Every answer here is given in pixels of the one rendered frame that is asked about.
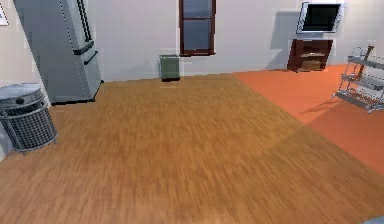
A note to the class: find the green bin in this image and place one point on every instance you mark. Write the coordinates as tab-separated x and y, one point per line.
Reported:
169	67

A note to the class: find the dark red framed window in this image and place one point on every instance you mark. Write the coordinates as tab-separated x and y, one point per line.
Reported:
197	26

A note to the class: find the dark brown television stand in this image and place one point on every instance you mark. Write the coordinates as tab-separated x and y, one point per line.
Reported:
310	55

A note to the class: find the grey fridge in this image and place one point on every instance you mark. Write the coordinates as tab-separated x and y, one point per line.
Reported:
63	60

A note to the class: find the white framed television set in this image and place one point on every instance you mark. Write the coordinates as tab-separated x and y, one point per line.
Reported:
320	17

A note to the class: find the grey mesh bin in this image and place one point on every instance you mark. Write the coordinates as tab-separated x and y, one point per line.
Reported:
27	120

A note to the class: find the grey metal shelf rack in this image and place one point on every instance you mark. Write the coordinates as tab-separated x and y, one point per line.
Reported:
361	81

